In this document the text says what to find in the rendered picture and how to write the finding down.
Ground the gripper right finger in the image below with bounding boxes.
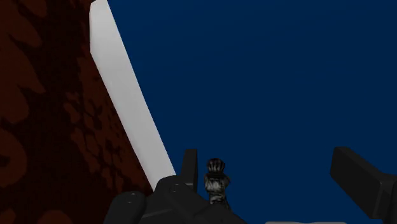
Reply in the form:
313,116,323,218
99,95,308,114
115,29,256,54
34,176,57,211
330,146,397,224

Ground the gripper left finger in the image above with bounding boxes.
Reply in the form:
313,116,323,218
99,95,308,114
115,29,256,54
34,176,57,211
104,148,248,224

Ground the black and white small figure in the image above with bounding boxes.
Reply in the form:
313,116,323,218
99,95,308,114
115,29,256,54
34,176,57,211
203,157,232,210

